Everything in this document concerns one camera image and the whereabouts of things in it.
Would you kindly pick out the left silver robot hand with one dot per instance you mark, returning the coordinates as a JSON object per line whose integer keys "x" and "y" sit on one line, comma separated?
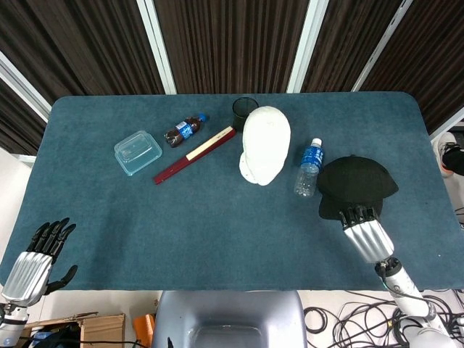
{"x": 29, "y": 275}

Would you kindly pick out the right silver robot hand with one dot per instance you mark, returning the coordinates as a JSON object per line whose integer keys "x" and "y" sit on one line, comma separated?
{"x": 368, "y": 235}

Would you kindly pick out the black baseball cap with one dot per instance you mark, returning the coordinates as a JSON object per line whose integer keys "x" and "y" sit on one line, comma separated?
{"x": 355, "y": 181}

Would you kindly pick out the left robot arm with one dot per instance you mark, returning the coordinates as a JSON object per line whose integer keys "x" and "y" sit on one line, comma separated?
{"x": 12, "y": 322}

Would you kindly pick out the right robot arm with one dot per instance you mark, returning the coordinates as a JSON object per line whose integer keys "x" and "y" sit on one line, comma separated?
{"x": 409, "y": 290}

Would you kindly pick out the black bag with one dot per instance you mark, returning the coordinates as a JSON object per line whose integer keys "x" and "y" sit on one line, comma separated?
{"x": 54, "y": 337}

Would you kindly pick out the clear water bottle blue label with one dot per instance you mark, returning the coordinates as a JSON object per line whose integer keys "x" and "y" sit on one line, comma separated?
{"x": 310, "y": 163}

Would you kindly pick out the white sneaker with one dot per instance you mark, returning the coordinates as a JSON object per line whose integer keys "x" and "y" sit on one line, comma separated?
{"x": 444, "y": 145}

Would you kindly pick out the orange plastic object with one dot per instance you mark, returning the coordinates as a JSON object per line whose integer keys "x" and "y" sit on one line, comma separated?
{"x": 143, "y": 328}

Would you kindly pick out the white foam mannequin head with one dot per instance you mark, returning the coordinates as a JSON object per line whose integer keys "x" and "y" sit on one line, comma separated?
{"x": 266, "y": 145}

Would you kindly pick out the brown pleated curtain panel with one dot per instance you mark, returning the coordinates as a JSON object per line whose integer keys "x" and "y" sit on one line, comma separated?
{"x": 72, "y": 43}
{"x": 232, "y": 43}
{"x": 435, "y": 58}
{"x": 348, "y": 40}
{"x": 14, "y": 127}

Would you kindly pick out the blue table cloth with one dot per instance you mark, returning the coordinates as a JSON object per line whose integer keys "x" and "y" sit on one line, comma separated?
{"x": 217, "y": 224}

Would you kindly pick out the silver robot torso shell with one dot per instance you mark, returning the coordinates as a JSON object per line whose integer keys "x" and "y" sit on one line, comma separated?
{"x": 228, "y": 319}

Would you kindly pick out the clear plastic food container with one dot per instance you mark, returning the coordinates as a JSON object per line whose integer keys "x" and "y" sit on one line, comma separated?
{"x": 137, "y": 154}

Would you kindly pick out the black mesh pen holder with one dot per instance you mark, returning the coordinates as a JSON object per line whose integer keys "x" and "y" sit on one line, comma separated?
{"x": 243, "y": 116}

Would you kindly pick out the folded dark red fan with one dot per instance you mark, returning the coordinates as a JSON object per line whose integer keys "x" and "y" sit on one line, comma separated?
{"x": 192, "y": 156}

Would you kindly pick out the cola bottle blue cap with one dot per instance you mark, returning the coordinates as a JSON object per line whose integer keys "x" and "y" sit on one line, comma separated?
{"x": 183, "y": 131}

